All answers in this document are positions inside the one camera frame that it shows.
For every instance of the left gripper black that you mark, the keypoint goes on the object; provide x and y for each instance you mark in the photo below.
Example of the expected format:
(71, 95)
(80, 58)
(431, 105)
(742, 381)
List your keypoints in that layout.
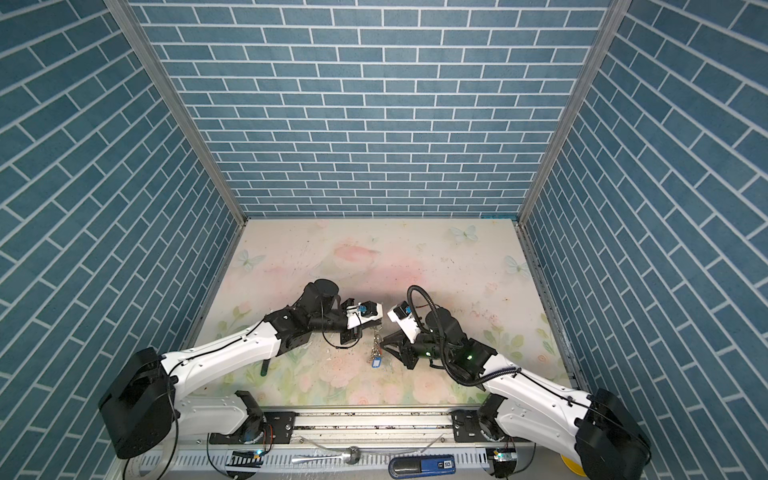
(351, 335)

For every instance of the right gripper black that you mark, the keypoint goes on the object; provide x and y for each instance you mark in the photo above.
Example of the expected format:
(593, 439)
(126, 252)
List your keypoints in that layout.
(405, 348)

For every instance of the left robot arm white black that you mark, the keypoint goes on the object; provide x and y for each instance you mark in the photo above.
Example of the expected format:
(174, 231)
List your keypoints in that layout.
(145, 400)

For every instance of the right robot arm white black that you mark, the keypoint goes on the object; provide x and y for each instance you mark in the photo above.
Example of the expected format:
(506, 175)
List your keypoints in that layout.
(595, 430)

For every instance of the blue black device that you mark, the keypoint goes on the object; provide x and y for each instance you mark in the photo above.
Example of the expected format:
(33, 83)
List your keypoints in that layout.
(409, 467)

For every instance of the metal rod tool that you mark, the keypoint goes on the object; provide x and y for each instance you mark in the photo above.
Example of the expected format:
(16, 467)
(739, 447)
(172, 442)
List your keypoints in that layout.
(352, 455)

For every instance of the yellow tape roll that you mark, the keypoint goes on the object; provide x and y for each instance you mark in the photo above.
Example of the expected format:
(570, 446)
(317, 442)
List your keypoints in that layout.
(574, 467)

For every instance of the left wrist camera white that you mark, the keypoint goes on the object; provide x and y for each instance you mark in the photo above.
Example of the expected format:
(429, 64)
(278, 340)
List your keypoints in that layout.
(364, 315)

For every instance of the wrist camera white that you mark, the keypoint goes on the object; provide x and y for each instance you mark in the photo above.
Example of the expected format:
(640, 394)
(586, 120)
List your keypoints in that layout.
(402, 314)
(364, 315)

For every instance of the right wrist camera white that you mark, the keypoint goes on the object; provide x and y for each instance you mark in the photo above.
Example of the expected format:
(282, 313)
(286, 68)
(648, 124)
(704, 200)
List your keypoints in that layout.
(402, 314)

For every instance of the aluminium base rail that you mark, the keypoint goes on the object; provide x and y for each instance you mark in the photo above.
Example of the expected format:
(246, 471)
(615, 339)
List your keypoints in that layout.
(365, 427)

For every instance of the aluminium corner post right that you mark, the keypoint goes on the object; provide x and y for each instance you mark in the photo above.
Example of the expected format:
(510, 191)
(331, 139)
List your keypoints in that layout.
(594, 59)

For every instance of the aluminium corner post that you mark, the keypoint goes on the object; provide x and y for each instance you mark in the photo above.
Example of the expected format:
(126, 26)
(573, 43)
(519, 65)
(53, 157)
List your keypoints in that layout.
(594, 59)
(129, 25)

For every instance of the aluminium corner post left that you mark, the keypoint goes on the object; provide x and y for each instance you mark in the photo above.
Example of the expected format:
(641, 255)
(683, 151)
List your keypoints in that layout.
(129, 25)

